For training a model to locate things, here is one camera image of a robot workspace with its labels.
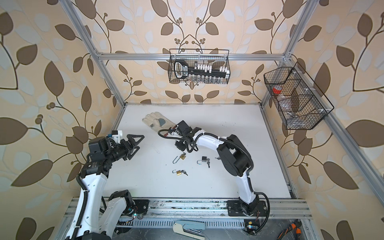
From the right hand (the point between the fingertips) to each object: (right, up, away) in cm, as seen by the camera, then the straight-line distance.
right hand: (179, 144), depth 93 cm
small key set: (+24, -8, -2) cm, 26 cm away
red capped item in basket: (+59, +33, -6) cm, 68 cm away
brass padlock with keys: (0, -16, -7) cm, 17 cm away
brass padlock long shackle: (+2, -8, -2) cm, 8 cm away
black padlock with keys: (+16, -9, -2) cm, 18 cm away
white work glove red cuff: (-18, +14, +15) cm, 27 cm away
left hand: (-16, +5, -20) cm, 26 cm away
